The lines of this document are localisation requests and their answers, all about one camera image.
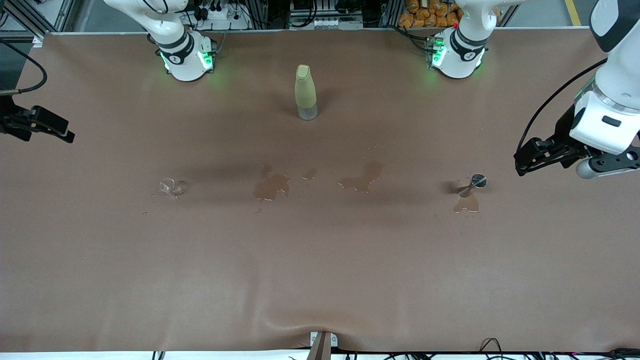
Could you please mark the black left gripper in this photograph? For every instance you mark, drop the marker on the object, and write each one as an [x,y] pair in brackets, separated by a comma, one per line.
[564,131]

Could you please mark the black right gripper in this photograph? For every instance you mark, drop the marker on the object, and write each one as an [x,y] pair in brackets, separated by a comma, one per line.
[7,121]

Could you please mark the steel double cone jigger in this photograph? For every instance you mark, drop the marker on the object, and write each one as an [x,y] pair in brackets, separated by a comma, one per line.
[478,180]

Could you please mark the clear glass measuring cup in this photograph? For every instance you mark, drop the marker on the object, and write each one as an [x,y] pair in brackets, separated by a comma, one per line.
[169,186]

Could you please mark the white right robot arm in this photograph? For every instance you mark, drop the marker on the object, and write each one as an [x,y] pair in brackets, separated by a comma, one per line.
[180,55]

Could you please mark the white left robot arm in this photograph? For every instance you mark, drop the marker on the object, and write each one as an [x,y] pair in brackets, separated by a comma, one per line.
[465,55]

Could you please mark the orange snack packets pile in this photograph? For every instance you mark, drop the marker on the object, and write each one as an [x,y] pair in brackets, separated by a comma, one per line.
[425,15]

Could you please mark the white power strip with plugs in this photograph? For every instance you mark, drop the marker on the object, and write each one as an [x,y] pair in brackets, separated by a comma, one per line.
[220,14]

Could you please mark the large brown liquid puddle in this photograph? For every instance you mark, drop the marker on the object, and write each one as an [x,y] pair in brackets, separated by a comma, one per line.
[272,189]

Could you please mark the small brown liquid puddle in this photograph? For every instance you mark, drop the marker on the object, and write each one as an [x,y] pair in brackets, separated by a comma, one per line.
[310,174]

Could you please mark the yellow-green bottle with clear base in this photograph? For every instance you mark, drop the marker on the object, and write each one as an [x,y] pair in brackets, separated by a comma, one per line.
[305,90]

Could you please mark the brown table mat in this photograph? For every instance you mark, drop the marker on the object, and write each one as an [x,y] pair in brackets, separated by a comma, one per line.
[320,275]

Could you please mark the aluminium frame profile structure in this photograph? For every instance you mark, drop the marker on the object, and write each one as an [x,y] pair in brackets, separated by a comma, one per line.
[50,17]

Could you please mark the metal table clamp bracket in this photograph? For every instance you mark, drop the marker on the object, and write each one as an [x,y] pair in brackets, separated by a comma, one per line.
[324,345]

